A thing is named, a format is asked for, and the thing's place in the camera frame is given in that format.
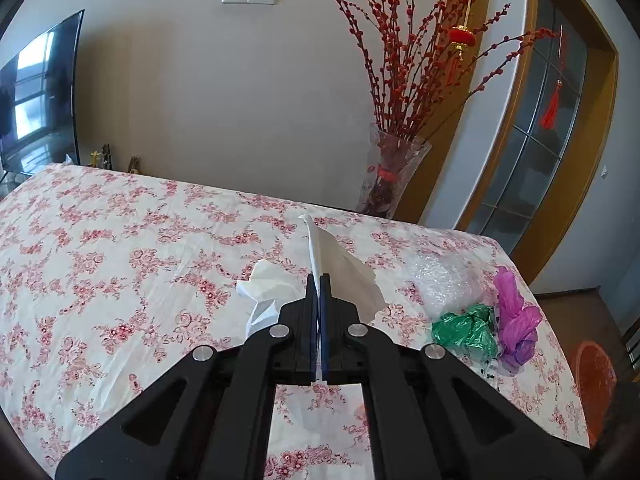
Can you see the glass vase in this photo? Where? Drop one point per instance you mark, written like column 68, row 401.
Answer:
column 390, row 170

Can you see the white tissue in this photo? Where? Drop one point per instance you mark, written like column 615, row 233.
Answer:
column 267, row 290

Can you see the white paper napkin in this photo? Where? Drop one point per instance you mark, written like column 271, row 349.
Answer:
column 350, row 270

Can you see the red tasselled hanging ornament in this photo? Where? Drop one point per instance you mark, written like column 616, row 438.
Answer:
column 551, row 110

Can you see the small golden ornament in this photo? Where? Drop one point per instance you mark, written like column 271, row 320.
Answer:
column 102, row 156

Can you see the red berry branches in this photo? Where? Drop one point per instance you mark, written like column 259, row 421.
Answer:
column 400, row 60

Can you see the black television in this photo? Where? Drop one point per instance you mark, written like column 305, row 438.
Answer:
column 40, row 100

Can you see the clear bubble wrap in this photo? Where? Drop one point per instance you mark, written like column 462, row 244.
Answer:
column 442, row 282

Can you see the wooden door frame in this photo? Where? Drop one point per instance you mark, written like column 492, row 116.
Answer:
column 595, row 110

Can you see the floral tablecloth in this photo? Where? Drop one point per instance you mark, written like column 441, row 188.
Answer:
column 125, row 260

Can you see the wooden wall trim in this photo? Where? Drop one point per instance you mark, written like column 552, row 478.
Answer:
column 500, row 85

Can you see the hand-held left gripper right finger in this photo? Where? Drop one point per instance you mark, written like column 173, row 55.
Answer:
column 336, row 340

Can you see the purple plastic bag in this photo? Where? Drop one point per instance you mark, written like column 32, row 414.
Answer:
column 517, row 320

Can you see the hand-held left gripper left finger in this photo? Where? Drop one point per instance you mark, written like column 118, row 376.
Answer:
column 306, row 340

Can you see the frosted glass door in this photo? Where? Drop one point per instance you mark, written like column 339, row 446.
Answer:
column 540, row 135

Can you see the emerald green plastic bag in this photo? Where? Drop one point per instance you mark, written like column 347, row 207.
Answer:
column 462, row 332

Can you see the small red lantern ornament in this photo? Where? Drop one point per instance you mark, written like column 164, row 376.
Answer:
column 461, row 37

